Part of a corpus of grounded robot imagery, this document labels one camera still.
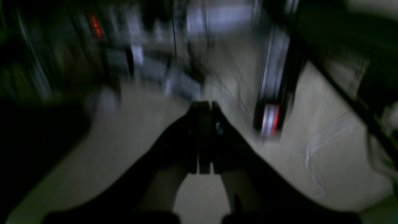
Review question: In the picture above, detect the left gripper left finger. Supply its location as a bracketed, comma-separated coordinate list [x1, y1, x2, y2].
[44, 101, 199, 224]

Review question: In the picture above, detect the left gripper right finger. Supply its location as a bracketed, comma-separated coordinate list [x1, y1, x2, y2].
[199, 101, 361, 224]

